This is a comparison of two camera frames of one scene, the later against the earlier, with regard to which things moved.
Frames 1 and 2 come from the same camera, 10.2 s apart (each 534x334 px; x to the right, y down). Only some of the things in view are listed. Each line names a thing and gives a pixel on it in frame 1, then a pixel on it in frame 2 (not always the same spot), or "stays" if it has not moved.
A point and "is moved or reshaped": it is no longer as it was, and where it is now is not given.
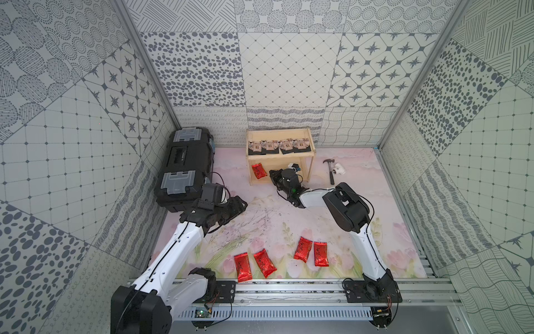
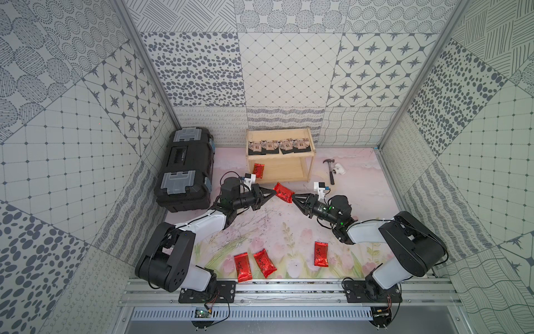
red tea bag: [303, 249] is moved or reshaped
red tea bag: [259, 170] stays
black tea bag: [269, 147] stays
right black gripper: [274, 177] → [305, 210]
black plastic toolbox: [188, 161] stays
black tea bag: [286, 147] stays
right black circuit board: [382, 316] stays
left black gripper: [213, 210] → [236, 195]
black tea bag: [254, 148] stays
